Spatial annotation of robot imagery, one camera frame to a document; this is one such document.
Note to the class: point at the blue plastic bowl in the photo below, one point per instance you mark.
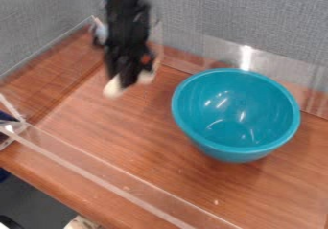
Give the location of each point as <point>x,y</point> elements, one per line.
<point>238,114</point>

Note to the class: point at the clear acrylic barrier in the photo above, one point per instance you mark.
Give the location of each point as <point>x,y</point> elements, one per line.
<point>64,38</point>
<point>201,52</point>
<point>155,182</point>

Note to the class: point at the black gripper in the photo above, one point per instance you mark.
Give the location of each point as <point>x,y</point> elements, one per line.
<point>128,20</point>

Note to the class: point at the clear acrylic front barrier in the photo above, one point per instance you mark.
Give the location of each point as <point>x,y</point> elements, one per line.
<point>155,182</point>

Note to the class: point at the white brown toy mushroom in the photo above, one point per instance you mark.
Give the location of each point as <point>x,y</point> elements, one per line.
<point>114,90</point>

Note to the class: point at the clear acrylic back barrier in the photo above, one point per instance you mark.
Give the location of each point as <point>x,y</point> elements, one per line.
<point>201,52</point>

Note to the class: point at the clear acrylic left barrier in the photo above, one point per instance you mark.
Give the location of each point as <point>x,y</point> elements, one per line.
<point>64,38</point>

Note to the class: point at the clear acrylic left bracket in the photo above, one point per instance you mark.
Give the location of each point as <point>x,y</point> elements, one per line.
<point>13,123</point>

